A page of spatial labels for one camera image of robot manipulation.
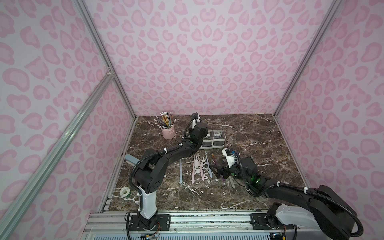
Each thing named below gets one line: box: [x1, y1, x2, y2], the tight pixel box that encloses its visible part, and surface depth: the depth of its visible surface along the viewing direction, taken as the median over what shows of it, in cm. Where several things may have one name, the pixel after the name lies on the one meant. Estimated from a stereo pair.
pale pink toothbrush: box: [191, 155, 196, 184], surface depth 90 cm
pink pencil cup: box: [160, 124, 176, 140], surface depth 103 cm
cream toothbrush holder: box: [199, 129, 226, 150], surface depth 103 cm
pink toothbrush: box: [197, 154, 205, 182], surface depth 93 cm
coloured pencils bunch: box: [154, 111, 177, 129], surface depth 103 cm
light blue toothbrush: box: [180, 158, 183, 184], surface depth 92 cm
